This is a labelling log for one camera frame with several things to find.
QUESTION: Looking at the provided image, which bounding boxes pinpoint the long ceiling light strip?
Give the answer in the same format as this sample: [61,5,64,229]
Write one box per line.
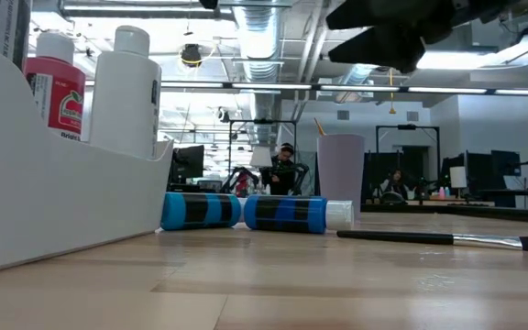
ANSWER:
[83,77,528,97]

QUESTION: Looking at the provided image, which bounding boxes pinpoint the black room partition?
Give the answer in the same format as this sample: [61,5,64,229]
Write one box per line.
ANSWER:
[363,149,440,203]

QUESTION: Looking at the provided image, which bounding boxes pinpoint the ribbed silver ceiling duct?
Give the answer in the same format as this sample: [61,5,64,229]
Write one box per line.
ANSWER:
[234,0,289,138]

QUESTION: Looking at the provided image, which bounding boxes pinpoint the slanted silver ceiling duct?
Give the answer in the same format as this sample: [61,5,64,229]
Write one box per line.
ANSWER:
[341,63,380,89]

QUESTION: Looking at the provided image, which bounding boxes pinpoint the small royal blue paint bottle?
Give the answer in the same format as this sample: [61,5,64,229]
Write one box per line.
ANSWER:
[243,194,355,235]

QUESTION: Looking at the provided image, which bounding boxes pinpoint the large white paint bottle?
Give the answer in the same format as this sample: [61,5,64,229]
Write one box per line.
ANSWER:
[88,25,162,160]

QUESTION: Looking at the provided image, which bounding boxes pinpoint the white plastic bin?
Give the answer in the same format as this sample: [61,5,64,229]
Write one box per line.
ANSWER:
[0,43,173,276]

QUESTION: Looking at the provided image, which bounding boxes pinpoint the lilac plastic cup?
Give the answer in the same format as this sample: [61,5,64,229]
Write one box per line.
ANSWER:
[316,133,366,221]

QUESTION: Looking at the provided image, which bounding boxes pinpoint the person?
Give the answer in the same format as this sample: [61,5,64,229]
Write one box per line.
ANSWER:
[263,142,298,196]
[380,168,411,204]

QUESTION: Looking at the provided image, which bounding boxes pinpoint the small light blue paint bottle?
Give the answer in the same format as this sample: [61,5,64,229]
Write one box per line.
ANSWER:
[160,192,247,231]

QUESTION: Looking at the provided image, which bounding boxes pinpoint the black ceiling device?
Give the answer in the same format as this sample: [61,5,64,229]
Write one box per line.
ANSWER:
[180,43,204,68]

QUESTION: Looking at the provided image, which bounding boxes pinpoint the black office monitor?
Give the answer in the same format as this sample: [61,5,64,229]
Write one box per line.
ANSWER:
[490,149,522,189]

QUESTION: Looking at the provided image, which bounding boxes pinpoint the white lampshade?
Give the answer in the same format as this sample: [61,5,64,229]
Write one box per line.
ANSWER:
[449,165,468,188]
[250,146,273,169]

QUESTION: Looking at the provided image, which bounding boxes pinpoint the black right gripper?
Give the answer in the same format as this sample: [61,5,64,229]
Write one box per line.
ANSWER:
[324,0,522,74]

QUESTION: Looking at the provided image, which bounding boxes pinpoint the orange hanging cord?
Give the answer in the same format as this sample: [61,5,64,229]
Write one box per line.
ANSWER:
[388,67,396,116]

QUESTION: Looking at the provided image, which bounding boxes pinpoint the black background monitor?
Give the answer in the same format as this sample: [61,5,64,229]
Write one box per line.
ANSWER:
[171,144,205,185]

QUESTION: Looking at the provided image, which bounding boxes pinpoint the red paint bottle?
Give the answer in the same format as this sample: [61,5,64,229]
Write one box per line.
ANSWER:
[24,31,86,141]

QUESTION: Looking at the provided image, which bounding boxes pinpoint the black flat-bristle paintbrush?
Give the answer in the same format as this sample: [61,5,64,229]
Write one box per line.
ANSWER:
[335,228,528,252]

